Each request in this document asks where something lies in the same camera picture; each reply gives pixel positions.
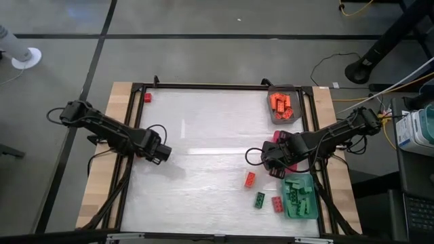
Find teal storage container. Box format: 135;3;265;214
418;103;434;145

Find black floor stand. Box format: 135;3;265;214
344;0;434;85

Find black floor foot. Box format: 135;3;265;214
0;142;26;159

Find yellow plug cable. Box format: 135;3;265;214
378;113;397;150

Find grey plastic tray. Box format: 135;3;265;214
267;84;304;125

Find black side desk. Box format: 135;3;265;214
389;97;434;244

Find dark green toy block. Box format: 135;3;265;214
254;192;267;209

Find white glossy table mat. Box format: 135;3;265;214
120;88;321;238

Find black power strip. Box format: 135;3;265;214
368;83;396;93

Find black table frame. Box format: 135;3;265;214
113;81;340;238

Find black cable bundle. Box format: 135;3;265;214
81;148;136;231
311;159;360;237

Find long yellow cable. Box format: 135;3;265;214
332;71;434;102

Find short yellow floor cable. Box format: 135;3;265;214
338;0;374;17

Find black floor cable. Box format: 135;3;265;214
310;52;362;87

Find teal plastic tray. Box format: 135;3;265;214
282;173;320;220

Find pink plastic tray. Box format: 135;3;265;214
272;130;299;173

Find silver camera mount bar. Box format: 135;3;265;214
106;232;335;244

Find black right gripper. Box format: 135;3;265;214
261;131;299;179

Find white cable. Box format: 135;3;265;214
335;56;434;115

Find black keyboard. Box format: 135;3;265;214
402;195;434;240

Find white cardboard box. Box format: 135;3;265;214
395;110;434;157

